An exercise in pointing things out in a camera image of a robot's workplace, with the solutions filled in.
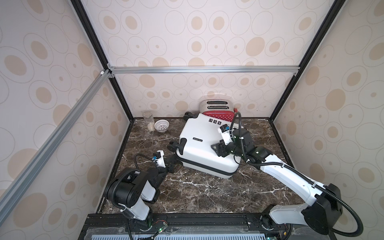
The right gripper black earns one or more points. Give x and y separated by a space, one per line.
223 148

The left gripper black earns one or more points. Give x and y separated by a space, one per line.
170 166

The white hard-shell suitcase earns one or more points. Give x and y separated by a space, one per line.
193 149

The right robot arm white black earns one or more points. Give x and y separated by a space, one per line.
323 204

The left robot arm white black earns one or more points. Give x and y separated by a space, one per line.
134 188

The white perforated strainer cup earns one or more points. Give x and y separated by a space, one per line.
161 126

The red and chrome toaster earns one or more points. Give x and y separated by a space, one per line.
219 109

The clear glass jar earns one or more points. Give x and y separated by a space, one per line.
149 120

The left diagonal aluminium bar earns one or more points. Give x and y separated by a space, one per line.
21 184

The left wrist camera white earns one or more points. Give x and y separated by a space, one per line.
158 159

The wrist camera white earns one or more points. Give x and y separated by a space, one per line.
158 159
224 130

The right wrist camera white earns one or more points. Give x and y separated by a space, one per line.
224 130

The horizontal aluminium frame bar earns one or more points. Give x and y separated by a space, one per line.
202 70

